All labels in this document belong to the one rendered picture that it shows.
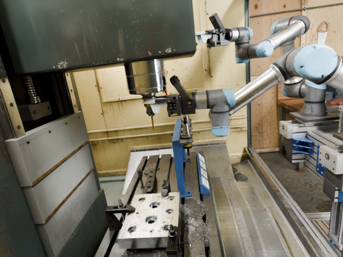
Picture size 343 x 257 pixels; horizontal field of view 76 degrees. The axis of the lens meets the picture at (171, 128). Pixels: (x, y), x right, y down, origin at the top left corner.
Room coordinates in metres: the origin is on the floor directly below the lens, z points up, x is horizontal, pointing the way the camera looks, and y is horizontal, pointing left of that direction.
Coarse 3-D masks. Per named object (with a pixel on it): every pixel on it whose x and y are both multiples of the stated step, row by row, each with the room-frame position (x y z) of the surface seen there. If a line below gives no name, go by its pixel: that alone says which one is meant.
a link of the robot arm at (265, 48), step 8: (296, 16) 1.37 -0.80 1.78; (304, 16) 1.34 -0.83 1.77; (296, 24) 1.29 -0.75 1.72; (304, 24) 1.28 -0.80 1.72; (280, 32) 1.24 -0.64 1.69; (288, 32) 1.24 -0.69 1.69; (296, 32) 1.27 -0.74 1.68; (304, 32) 1.30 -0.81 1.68; (264, 40) 1.19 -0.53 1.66; (272, 40) 1.19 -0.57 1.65; (280, 40) 1.21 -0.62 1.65; (288, 40) 1.25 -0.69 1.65; (248, 48) 1.22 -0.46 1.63; (256, 48) 1.16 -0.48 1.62; (264, 48) 1.13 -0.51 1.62; (272, 48) 1.15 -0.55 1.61; (248, 56) 1.22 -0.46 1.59; (256, 56) 1.18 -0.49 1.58; (264, 56) 1.15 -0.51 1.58
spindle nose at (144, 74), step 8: (128, 64) 0.84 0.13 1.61; (136, 64) 0.83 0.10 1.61; (144, 64) 0.83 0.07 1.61; (152, 64) 0.83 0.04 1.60; (160, 64) 0.86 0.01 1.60; (128, 72) 0.85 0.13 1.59; (136, 72) 0.83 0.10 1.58; (144, 72) 0.83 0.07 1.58; (152, 72) 0.83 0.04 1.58; (160, 72) 0.86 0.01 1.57; (128, 80) 0.86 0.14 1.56; (136, 80) 0.83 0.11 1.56; (144, 80) 0.83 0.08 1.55; (152, 80) 0.83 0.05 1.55; (160, 80) 0.85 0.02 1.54; (128, 88) 0.87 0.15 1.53; (136, 88) 0.83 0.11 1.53; (144, 88) 0.83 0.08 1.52; (152, 88) 0.83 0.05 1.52; (160, 88) 0.85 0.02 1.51
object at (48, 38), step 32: (0, 0) 0.82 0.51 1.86; (32, 0) 0.81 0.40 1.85; (64, 0) 0.80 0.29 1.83; (96, 0) 0.79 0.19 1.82; (128, 0) 0.78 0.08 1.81; (160, 0) 0.77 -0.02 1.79; (32, 32) 0.82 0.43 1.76; (64, 32) 0.80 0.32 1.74; (96, 32) 0.79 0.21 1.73; (128, 32) 0.78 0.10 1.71; (160, 32) 0.77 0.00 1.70; (192, 32) 0.76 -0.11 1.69; (32, 64) 0.82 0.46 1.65; (64, 64) 0.81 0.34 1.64; (96, 64) 0.80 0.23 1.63
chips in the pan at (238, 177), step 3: (234, 168) 1.73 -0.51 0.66; (234, 171) 1.70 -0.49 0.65; (234, 174) 1.65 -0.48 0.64; (237, 174) 1.62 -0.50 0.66; (240, 174) 1.62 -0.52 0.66; (243, 174) 1.62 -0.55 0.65; (234, 177) 1.60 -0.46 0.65; (237, 177) 1.57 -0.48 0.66; (240, 177) 1.57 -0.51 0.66; (243, 177) 1.56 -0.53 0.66; (246, 177) 1.56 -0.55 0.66; (237, 180) 1.54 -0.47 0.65; (240, 180) 1.53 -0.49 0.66; (243, 180) 1.53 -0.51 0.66; (246, 180) 1.53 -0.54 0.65
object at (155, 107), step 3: (147, 99) 0.87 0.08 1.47; (150, 99) 0.87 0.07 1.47; (153, 99) 0.86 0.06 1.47; (144, 102) 0.87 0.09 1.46; (147, 102) 0.86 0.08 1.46; (150, 102) 0.86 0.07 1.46; (153, 102) 0.86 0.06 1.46; (165, 102) 0.87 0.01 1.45; (150, 105) 0.87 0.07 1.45; (153, 105) 0.87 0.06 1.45; (156, 105) 0.87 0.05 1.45; (159, 105) 0.87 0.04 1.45; (162, 105) 0.87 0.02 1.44; (165, 105) 0.87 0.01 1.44; (153, 108) 0.87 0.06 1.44; (156, 108) 0.87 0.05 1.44; (159, 108) 0.87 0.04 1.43; (153, 111) 0.86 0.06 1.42; (156, 111) 0.87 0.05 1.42
